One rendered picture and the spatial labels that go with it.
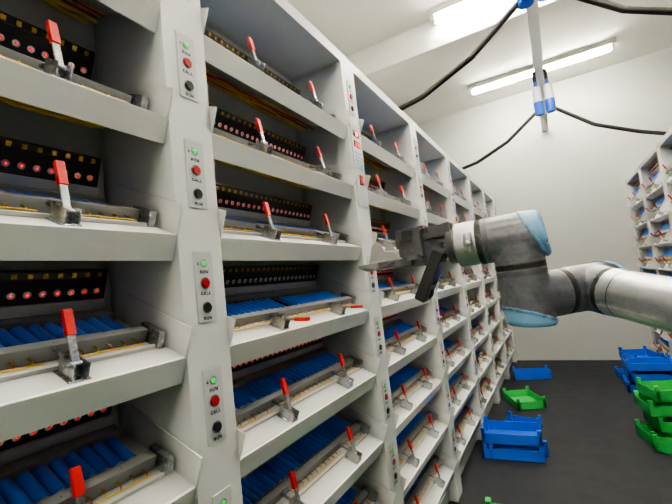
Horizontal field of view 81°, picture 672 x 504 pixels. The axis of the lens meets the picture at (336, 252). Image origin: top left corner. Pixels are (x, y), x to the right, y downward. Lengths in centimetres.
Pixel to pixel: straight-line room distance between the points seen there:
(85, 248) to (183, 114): 30
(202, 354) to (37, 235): 30
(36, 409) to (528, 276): 76
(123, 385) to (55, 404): 9
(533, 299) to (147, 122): 73
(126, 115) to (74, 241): 22
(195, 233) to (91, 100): 24
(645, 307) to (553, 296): 13
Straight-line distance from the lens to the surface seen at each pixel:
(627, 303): 80
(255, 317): 88
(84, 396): 62
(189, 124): 79
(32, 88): 67
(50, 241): 61
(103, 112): 70
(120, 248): 65
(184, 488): 75
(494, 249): 80
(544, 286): 81
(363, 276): 126
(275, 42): 135
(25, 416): 60
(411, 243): 85
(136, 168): 81
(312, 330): 99
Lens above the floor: 103
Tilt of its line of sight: 5 degrees up
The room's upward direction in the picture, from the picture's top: 6 degrees counter-clockwise
